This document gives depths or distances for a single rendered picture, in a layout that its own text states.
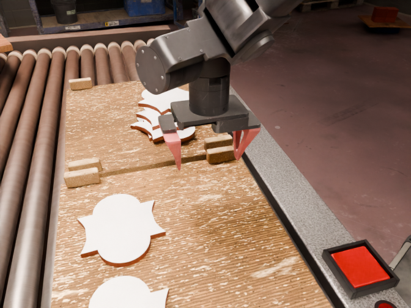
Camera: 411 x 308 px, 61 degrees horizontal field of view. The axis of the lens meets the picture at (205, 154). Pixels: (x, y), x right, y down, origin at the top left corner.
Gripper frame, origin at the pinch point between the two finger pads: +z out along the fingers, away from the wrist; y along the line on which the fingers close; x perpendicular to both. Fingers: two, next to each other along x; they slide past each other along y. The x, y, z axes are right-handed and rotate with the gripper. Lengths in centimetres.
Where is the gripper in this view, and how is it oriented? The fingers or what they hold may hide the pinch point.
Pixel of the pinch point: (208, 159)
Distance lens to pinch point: 55.4
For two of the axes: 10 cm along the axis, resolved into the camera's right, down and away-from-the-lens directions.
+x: -2.8, -5.4, 7.9
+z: 0.0, 8.2, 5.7
